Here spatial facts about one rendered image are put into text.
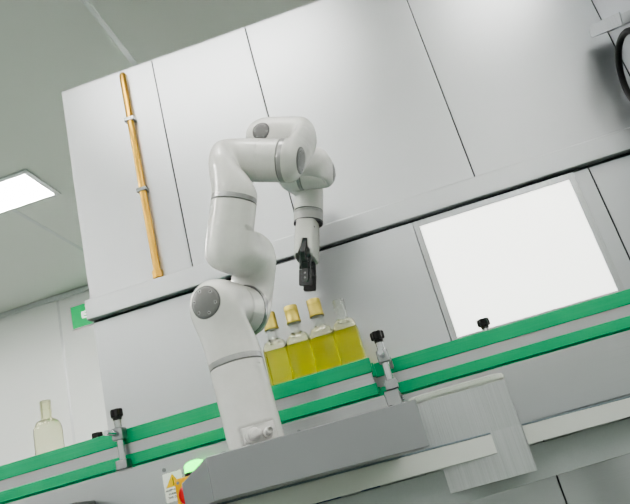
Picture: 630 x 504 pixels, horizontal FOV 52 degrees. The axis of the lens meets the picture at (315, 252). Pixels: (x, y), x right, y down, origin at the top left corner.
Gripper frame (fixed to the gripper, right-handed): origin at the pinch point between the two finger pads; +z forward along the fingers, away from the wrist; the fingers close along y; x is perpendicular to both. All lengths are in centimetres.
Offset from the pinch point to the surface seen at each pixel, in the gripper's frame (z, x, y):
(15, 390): -8, -295, -314
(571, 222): -16, 65, -11
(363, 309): 4.9, 12.4, -11.7
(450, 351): 18.8, 33.4, 4.8
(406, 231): -15.7, 24.1, -11.5
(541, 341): 17, 53, 5
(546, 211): -19, 60, -11
